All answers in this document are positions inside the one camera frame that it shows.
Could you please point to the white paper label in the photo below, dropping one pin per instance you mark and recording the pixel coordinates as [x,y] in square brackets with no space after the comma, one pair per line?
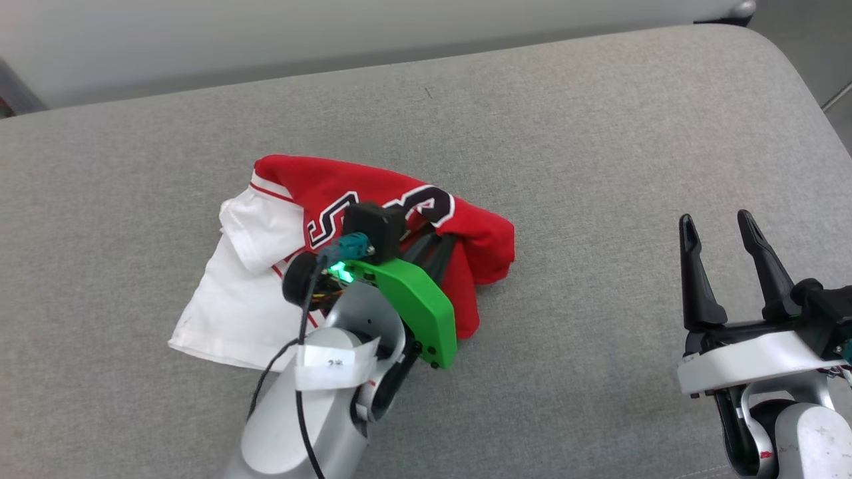
[333,362]

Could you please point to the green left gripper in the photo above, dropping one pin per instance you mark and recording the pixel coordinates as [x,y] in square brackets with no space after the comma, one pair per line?
[419,299]

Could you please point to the grey rounded furniture foot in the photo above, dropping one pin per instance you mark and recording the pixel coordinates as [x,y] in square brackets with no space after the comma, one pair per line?
[732,10]

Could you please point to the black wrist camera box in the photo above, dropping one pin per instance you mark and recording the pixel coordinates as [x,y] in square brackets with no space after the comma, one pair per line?
[829,306]
[373,226]

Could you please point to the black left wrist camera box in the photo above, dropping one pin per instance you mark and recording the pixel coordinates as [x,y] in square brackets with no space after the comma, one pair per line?
[373,226]

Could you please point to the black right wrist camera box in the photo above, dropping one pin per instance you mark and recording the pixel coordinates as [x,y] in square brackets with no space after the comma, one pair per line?
[829,306]

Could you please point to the red and white basketball jersey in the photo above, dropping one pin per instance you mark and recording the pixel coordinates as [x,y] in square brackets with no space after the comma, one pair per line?
[319,179]

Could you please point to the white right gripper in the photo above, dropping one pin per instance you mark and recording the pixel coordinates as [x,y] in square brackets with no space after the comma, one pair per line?
[745,362]

